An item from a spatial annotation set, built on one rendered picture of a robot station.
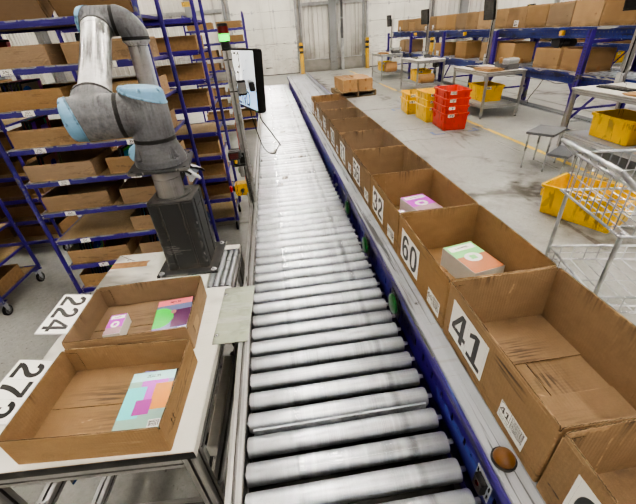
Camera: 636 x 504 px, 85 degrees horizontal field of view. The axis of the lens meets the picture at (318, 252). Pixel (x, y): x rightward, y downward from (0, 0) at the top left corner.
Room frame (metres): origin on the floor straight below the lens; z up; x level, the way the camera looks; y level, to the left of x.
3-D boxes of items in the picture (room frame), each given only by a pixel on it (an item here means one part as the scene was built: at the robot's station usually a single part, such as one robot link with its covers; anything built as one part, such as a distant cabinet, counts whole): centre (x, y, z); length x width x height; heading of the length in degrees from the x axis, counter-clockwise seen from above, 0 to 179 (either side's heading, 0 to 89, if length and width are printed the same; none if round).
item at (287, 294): (1.09, 0.02, 0.72); 0.52 x 0.05 x 0.05; 95
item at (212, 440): (0.86, 0.42, 0.41); 0.45 x 0.06 x 0.08; 2
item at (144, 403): (0.61, 0.50, 0.78); 0.19 x 0.14 x 0.02; 4
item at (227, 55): (1.99, 0.37, 1.11); 0.12 x 0.05 x 0.88; 5
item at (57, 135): (2.27, 1.52, 1.19); 0.40 x 0.30 x 0.10; 94
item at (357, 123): (2.47, -0.32, 0.96); 0.39 x 0.29 x 0.17; 4
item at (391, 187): (1.29, -0.42, 0.96); 0.39 x 0.29 x 0.17; 5
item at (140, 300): (0.94, 0.63, 0.80); 0.38 x 0.28 x 0.10; 95
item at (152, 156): (1.37, 0.58, 1.26); 0.19 x 0.19 x 0.10
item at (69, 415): (0.62, 0.59, 0.80); 0.38 x 0.28 x 0.10; 91
